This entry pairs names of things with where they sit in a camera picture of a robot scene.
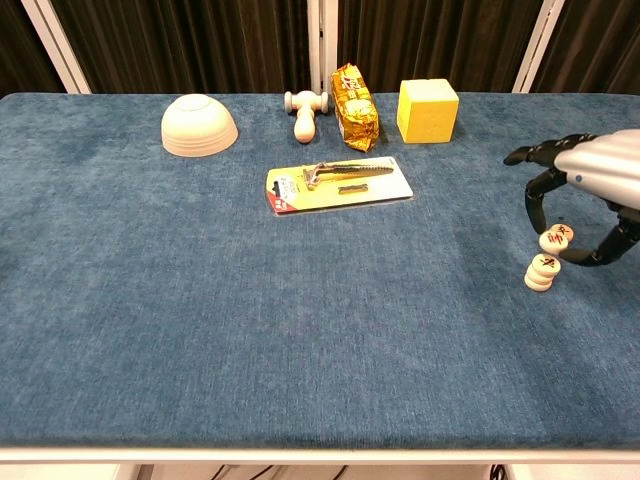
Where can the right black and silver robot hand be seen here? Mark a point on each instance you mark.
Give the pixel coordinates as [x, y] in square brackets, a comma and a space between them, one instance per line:
[610, 160]

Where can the black pleated curtain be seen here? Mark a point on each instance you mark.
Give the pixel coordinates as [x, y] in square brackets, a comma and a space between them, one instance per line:
[190, 45]
[20, 50]
[600, 45]
[440, 35]

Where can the yellow foam cube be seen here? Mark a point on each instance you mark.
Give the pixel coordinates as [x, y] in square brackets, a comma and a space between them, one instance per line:
[430, 117]

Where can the yellow snack packet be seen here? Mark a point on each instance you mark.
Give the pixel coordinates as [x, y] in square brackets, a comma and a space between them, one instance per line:
[356, 110]

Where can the razor blister pack yellow card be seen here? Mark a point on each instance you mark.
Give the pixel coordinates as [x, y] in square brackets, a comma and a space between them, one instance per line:
[330, 197]

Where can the wooden toy hammer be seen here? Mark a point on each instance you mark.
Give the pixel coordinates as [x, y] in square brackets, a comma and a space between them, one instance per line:
[305, 125]

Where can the blue fabric table mat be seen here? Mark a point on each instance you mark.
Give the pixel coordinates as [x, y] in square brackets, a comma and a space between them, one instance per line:
[250, 325]

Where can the cream upturned bowl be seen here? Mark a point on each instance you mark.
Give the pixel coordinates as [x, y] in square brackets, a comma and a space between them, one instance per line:
[200, 125]

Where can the grey metal partition frame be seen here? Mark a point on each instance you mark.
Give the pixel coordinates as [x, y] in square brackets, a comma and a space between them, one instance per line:
[56, 45]
[538, 45]
[322, 45]

